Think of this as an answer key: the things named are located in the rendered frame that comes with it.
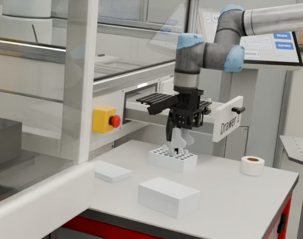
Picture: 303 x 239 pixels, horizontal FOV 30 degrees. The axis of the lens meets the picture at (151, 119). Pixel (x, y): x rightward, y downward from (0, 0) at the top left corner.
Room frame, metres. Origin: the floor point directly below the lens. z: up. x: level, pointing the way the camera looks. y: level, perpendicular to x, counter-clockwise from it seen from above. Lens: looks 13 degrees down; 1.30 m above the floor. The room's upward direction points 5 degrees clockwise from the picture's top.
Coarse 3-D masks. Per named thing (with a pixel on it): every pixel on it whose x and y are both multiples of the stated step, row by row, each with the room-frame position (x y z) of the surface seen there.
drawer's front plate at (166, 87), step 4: (168, 80) 2.24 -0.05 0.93; (172, 80) 2.26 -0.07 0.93; (160, 84) 2.18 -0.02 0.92; (164, 84) 2.18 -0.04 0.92; (168, 84) 2.22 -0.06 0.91; (172, 84) 2.26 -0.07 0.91; (160, 88) 2.18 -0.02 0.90; (164, 88) 2.18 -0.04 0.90; (168, 88) 2.23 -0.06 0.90; (172, 88) 2.27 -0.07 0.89; (160, 92) 2.18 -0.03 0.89; (164, 92) 2.19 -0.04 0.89; (168, 92) 2.23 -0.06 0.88; (172, 92) 2.27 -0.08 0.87; (176, 92) 2.32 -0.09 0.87
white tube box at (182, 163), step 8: (152, 152) 1.66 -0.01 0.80; (160, 152) 1.67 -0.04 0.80; (152, 160) 1.66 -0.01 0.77; (160, 160) 1.64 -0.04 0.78; (168, 160) 1.63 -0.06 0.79; (176, 160) 1.62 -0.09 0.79; (184, 160) 1.61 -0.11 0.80; (192, 160) 1.65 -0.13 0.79; (168, 168) 1.63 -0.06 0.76; (176, 168) 1.61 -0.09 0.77; (184, 168) 1.61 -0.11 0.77; (192, 168) 1.65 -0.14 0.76
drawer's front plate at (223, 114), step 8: (240, 96) 2.02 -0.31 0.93; (224, 104) 1.85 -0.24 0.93; (232, 104) 1.90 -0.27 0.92; (240, 104) 2.01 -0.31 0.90; (216, 112) 1.77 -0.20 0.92; (224, 112) 1.81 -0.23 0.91; (232, 112) 1.91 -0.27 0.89; (216, 120) 1.77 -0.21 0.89; (224, 120) 1.82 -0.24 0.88; (216, 128) 1.77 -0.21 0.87; (232, 128) 1.94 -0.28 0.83; (216, 136) 1.77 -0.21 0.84; (224, 136) 1.84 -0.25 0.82
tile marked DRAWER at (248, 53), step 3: (246, 51) 2.79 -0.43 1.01; (249, 51) 2.80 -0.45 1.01; (252, 51) 2.80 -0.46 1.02; (255, 51) 2.81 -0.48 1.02; (258, 51) 2.81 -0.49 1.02; (246, 54) 2.78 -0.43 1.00; (249, 54) 2.79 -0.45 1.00; (252, 54) 2.79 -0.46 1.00; (255, 54) 2.80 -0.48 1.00; (258, 54) 2.80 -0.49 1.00; (246, 57) 2.77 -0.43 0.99; (249, 57) 2.77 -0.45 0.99; (252, 57) 2.78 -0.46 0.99; (255, 57) 2.78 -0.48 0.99; (258, 57) 2.79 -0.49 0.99
